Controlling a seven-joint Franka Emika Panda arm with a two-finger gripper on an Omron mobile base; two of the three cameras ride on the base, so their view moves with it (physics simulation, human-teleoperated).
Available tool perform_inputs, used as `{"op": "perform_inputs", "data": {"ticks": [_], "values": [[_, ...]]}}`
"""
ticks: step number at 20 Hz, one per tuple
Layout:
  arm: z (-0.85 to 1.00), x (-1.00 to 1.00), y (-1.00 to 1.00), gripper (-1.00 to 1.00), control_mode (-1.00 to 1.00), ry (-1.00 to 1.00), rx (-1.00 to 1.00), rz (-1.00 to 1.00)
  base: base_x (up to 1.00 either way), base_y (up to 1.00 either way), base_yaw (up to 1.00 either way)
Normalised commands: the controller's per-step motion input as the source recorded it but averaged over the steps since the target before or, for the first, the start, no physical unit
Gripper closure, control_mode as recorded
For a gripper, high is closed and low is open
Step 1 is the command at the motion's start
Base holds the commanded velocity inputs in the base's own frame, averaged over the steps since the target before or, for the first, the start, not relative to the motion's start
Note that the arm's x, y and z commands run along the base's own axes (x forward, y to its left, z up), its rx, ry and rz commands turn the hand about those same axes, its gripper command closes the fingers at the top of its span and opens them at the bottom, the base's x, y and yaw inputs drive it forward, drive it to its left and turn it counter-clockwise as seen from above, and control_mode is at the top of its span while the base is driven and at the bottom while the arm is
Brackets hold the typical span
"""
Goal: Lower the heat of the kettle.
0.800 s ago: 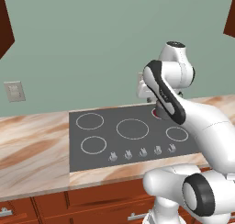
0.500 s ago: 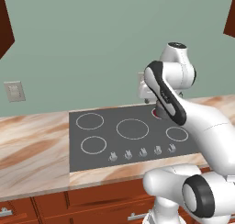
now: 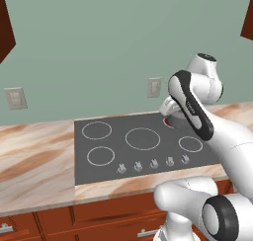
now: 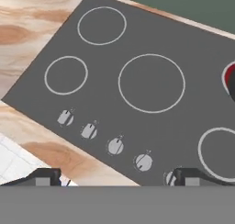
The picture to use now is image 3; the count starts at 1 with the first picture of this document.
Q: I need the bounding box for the silver drawer handle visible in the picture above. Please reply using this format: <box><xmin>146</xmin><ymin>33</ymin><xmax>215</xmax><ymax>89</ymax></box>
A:
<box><xmin>136</xmin><ymin>227</ymin><xmax>163</xmax><ymax>239</ymax></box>
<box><xmin>0</xmin><ymin>222</ymin><xmax>15</xmax><ymax>235</ymax></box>

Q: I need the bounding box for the red-brown drawer front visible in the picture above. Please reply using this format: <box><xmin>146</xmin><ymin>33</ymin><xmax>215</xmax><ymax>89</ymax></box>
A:
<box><xmin>214</xmin><ymin>180</ymin><xmax>235</xmax><ymax>196</ymax></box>
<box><xmin>0</xmin><ymin>212</ymin><xmax>43</xmax><ymax>241</ymax></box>
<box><xmin>69</xmin><ymin>191</ymin><xmax>168</xmax><ymax>227</ymax></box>
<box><xmin>73</xmin><ymin>212</ymin><xmax>170</xmax><ymax>241</ymax></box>

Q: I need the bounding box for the white wall socket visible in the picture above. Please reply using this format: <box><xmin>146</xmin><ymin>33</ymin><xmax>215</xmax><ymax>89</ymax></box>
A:
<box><xmin>3</xmin><ymin>86</ymin><xmax>29</xmax><ymax>111</ymax></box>
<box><xmin>147</xmin><ymin>77</ymin><xmax>163</xmax><ymax>99</ymax></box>

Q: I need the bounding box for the dark grey hob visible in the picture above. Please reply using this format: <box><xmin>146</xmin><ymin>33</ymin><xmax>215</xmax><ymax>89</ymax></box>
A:
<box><xmin>73</xmin><ymin>111</ymin><xmax>222</xmax><ymax>187</ymax></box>

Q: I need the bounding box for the red-brown wall cupboard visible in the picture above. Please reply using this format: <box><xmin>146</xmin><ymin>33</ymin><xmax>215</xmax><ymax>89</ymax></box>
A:
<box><xmin>0</xmin><ymin>0</ymin><xmax>17</xmax><ymax>65</ymax></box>
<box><xmin>239</xmin><ymin>0</ymin><xmax>253</xmax><ymax>42</ymax></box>

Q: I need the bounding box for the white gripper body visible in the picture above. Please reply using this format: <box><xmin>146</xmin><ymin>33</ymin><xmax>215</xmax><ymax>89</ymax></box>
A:
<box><xmin>158</xmin><ymin>96</ymin><xmax>182</xmax><ymax>119</ymax></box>

